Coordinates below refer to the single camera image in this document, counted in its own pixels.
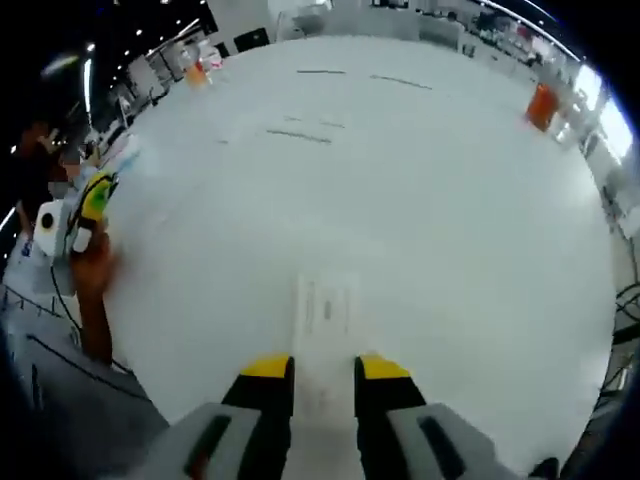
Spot black cables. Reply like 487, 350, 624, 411
612, 282, 640, 346

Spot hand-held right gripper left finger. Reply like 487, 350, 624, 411
133, 352, 296, 480

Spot white socket holder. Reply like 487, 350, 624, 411
292, 271, 362, 354

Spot small orange white container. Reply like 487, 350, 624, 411
185, 59, 208, 90

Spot white blue plastic bag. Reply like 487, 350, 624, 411
112, 133, 153, 177

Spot black monitor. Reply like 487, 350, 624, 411
233, 27, 272, 54

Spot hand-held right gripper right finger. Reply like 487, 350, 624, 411
353, 353, 507, 480

